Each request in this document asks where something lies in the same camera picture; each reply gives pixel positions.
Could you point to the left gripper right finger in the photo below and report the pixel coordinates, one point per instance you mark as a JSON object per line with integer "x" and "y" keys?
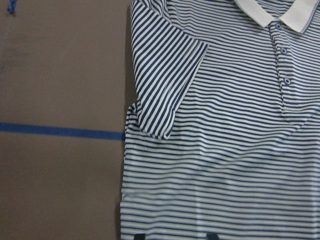
{"x": 212, "y": 236}

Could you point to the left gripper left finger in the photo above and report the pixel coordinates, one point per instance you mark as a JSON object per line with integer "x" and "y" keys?
{"x": 140, "y": 236}

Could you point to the blue white striped polo shirt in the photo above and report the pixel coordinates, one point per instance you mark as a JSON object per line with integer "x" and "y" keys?
{"x": 224, "y": 137}

